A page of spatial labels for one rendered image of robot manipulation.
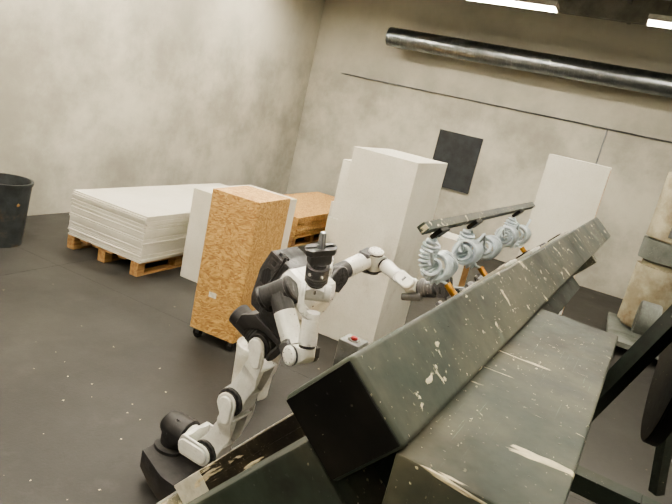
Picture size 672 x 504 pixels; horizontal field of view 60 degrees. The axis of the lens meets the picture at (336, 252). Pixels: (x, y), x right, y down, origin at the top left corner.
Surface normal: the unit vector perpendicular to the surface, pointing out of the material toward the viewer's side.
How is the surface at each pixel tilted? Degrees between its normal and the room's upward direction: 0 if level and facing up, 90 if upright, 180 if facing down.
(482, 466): 0
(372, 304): 90
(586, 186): 90
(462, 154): 90
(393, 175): 90
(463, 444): 0
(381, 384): 39
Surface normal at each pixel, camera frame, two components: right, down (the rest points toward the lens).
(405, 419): 0.70, -0.54
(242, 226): -0.40, 0.15
